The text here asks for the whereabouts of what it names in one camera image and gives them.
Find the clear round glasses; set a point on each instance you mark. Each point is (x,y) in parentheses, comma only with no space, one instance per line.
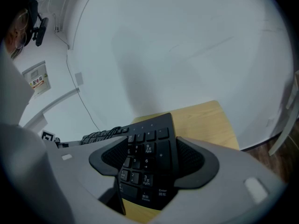
(22,22)

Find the white wall plate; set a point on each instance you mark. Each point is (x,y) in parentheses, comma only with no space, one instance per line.
(79,79)

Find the black head-mounted camera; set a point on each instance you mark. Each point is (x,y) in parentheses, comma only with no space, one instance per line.
(40,32)

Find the black keyboard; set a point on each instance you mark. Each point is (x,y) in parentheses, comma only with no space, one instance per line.
(151,157)

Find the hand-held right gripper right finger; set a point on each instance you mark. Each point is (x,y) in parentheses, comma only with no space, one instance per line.
(222,195)

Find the person's face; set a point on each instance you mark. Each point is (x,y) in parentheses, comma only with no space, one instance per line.
(11,38)

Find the wooden table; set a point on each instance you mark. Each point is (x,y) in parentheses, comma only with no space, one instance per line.
(205,125)

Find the white electrical panel box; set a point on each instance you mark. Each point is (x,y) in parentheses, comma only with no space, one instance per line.
(37,78)

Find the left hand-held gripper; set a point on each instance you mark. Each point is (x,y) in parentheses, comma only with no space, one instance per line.
(47,135)

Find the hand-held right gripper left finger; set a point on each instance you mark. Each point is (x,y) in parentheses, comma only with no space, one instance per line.
(81,176)

